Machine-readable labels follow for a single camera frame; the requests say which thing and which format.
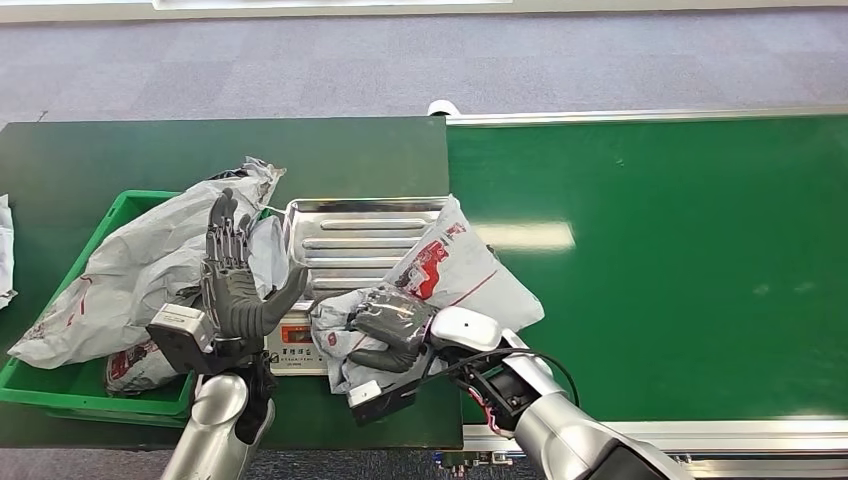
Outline steel weighing tray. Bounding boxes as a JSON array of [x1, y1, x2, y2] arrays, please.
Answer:
[[284, 196, 453, 313]]

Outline grey mailer package red print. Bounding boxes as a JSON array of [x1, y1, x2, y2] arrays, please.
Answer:
[[309, 193, 547, 396]]

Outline large crumpled grey mailer package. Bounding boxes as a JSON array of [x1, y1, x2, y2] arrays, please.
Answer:
[[7, 156, 293, 371]]

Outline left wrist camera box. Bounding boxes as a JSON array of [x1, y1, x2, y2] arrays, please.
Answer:
[[146, 303, 221, 377]]

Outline metal conveyor bracket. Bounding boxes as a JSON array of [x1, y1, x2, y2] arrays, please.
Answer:
[[437, 450, 515, 479]]

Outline green conveyor belt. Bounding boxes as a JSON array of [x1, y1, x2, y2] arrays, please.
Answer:
[[447, 115, 848, 423]]

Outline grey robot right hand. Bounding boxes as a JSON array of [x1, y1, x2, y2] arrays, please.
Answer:
[[345, 290, 505, 374]]

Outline white electronic scale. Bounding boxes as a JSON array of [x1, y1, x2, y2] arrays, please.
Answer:
[[264, 196, 465, 378]]

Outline white plastic package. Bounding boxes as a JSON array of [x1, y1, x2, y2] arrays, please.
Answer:
[[0, 193, 19, 311]]

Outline green plastic crate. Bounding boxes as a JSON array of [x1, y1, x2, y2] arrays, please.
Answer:
[[0, 190, 201, 429]]

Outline aluminium conveyor side rail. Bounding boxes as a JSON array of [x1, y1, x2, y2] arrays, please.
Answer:
[[462, 417, 848, 459], [447, 104, 848, 126]]

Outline grey mailer package red logo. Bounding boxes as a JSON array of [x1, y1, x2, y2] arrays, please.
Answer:
[[103, 337, 195, 397]]

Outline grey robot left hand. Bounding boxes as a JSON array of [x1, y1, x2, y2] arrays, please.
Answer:
[[200, 188, 311, 359]]

